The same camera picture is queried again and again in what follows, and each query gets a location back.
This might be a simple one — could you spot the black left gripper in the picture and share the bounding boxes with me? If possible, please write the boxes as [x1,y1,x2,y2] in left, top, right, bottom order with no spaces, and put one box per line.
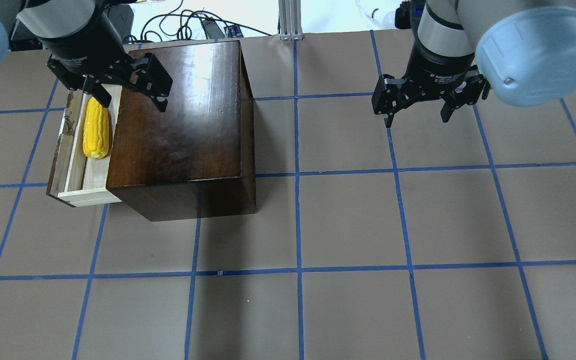
[38,10,173,113]

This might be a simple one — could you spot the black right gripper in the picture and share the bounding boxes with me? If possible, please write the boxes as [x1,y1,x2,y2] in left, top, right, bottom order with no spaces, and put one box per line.
[371,39,492,129]

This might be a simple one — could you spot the yellow corn cob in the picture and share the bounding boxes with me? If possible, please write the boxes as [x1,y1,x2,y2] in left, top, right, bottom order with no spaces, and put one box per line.
[82,97,111,160]

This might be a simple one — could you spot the light wooden drawer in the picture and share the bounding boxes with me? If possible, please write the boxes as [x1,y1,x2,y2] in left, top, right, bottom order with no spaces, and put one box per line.
[46,89,121,207]

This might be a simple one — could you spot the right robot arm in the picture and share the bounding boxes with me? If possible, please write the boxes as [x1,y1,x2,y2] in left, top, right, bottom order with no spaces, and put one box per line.
[371,0,576,128]

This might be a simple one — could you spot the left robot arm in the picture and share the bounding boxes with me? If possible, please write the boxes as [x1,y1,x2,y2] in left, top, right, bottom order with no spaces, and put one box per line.
[0,0,173,112]

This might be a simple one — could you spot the dark wooden drawer cabinet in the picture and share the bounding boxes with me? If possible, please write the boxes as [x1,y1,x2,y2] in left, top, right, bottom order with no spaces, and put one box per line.
[106,40,258,222]

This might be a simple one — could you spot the black power adapter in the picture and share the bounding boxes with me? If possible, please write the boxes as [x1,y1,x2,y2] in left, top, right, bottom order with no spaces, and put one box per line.
[105,4,134,43]

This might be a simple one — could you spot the black cables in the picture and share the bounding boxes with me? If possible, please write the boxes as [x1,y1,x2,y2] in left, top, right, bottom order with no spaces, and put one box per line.
[140,9,272,43]

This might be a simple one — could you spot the aluminium extrusion post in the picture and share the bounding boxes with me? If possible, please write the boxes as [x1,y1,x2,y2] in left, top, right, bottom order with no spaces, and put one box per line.
[278,0,304,41]

